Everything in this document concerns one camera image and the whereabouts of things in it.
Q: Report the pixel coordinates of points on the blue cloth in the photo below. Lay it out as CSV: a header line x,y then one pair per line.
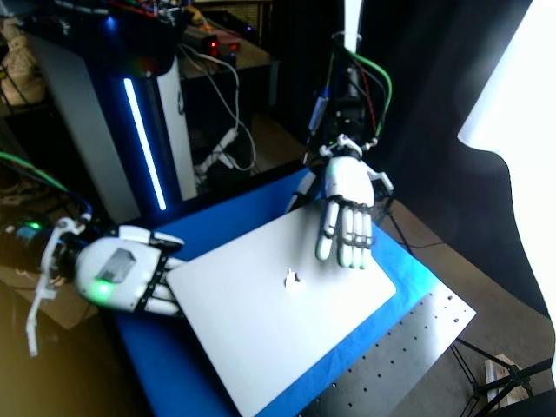
x,y
143,360

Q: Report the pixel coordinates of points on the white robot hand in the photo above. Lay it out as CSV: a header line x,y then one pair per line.
x,y
349,182
117,278

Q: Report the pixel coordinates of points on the black box with red lights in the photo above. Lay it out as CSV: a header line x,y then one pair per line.
x,y
204,43

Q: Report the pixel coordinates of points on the brown cardboard box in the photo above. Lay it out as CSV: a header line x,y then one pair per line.
x,y
65,310

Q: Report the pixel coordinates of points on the silver laptop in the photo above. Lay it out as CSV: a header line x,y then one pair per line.
x,y
269,339

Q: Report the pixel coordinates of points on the pillar with blue light strip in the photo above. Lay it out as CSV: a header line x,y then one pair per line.
x,y
87,130

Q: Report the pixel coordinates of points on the white power strip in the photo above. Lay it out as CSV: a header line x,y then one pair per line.
x,y
221,145

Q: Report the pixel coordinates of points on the black tripod stand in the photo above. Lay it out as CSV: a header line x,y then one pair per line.
x,y
517,375

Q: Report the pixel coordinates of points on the white fabric bundle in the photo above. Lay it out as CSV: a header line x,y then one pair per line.
x,y
19,65

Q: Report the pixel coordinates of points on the pale wooden block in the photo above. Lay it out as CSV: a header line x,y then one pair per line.
x,y
493,373

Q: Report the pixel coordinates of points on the black shelf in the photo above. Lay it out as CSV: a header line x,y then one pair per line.
x,y
256,69

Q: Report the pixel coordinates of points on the black curtain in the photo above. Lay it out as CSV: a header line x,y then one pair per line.
x,y
434,108

